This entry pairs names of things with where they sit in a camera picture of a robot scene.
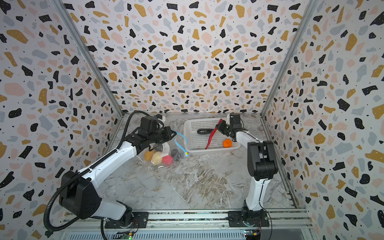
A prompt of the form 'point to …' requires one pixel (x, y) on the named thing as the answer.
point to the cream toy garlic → (157, 158)
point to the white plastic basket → (197, 142)
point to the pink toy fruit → (167, 160)
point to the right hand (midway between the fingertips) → (214, 121)
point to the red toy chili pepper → (210, 140)
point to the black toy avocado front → (176, 155)
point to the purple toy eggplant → (205, 131)
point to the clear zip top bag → (169, 154)
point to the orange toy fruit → (227, 143)
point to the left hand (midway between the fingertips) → (177, 130)
